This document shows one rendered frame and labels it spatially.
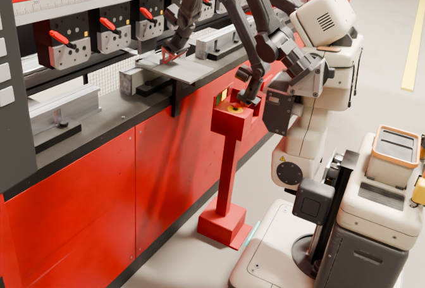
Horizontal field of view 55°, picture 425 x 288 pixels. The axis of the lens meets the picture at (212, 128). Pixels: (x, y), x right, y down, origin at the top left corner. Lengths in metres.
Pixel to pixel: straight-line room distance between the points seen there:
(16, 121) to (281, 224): 1.60
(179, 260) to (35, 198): 1.02
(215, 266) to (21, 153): 1.64
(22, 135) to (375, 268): 1.24
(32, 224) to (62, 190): 0.14
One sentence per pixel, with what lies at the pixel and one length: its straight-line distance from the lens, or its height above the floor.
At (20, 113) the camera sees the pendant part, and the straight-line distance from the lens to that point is 0.61.
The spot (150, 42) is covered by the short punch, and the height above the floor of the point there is 1.06.
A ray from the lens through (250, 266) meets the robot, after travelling 1.82.
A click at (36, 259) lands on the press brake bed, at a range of 1.50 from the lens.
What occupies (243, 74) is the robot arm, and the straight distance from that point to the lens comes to 1.86.
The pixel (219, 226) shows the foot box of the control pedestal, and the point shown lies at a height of 0.11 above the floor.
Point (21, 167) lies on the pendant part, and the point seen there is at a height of 1.27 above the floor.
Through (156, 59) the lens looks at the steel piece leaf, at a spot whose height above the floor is 1.00.
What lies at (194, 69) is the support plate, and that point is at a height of 1.00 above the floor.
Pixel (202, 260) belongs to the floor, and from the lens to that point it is 2.18.
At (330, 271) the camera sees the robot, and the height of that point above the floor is 0.48.
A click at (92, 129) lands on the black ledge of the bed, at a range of 1.48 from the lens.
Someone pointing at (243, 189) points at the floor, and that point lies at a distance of 2.64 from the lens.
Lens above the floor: 1.63
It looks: 30 degrees down
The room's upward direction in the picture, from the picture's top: 6 degrees clockwise
